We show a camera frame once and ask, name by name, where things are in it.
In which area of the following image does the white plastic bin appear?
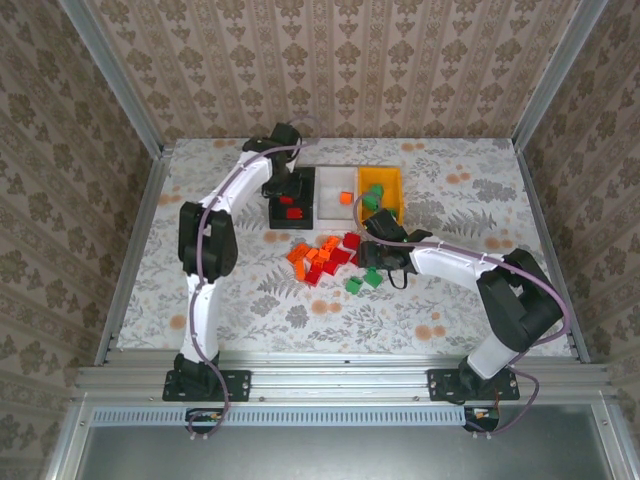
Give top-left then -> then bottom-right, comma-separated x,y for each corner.
314,164 -> 360,230

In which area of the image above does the black plastic bin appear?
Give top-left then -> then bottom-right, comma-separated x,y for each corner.
268,166 -> 317,231

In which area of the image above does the floral patterned tablecloth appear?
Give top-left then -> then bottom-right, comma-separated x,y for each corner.
117,138 -> 574,357

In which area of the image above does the yellow plastic bin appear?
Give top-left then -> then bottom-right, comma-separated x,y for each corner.
357,166 -> 405,224

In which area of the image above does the grey metal sheet panel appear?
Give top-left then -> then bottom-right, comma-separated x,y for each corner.
43,403 -> 640,480

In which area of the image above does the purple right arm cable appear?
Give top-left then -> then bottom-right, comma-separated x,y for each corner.
353,192 -> 574,436

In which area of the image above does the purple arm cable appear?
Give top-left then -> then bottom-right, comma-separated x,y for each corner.
353,192 -> 574,436
187,114 -> 322,441

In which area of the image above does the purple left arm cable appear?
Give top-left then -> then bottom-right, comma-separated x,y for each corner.
187,114 -> 322,441

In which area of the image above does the wide aluminium mounting rail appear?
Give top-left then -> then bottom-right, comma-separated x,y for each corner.
73,349 -> 619,405

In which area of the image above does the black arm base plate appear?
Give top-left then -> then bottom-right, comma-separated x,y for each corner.
162,368 -> 251,403
427,368 -> 521,404

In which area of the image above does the aluminium side rail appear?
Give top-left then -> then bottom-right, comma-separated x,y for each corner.
513,142 -> 592,365
93,144 -> 176,366

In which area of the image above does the slotted grey cable duct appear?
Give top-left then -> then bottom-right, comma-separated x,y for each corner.
91,405 -> 501,427

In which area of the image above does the aluminium frame post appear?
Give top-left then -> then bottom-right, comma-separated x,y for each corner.
512,0 -> 611,151
57,0 -> 166,159

